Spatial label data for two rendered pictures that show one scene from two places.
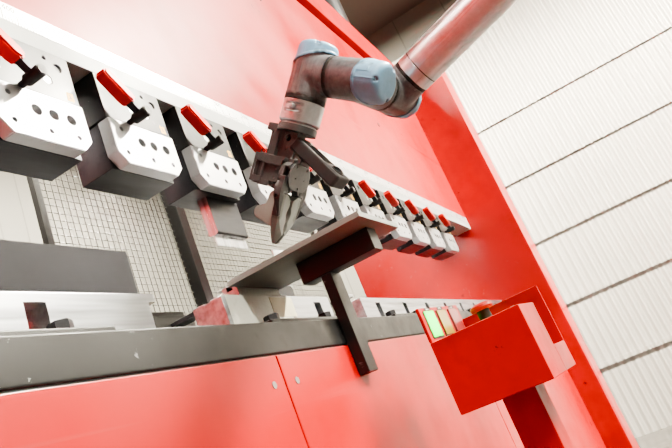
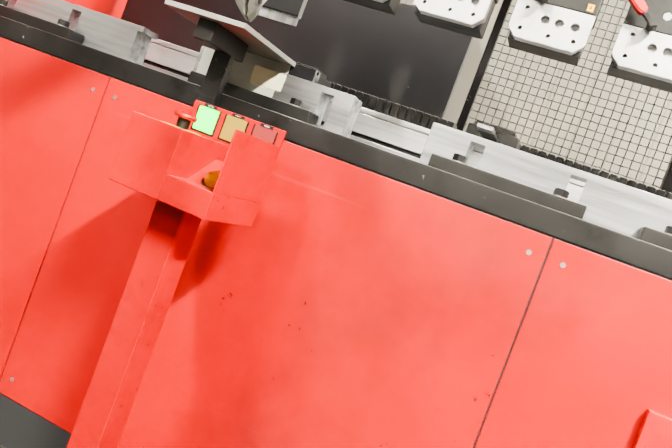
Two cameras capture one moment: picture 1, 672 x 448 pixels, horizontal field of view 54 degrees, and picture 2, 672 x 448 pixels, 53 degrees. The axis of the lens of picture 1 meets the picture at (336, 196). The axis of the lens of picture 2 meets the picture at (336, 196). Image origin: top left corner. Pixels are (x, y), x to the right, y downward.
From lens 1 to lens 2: 1.91 m
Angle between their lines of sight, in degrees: 89
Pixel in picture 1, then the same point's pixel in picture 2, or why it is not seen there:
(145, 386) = (18, 49)
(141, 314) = (128, 35)
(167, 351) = (39, 42)
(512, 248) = not seen: outside the picture
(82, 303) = (98, 18)
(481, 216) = not seen: outside the picture
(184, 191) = not seen: outside the picture
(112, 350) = (14, 30)
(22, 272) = (357, 17)
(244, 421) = (57, 91)
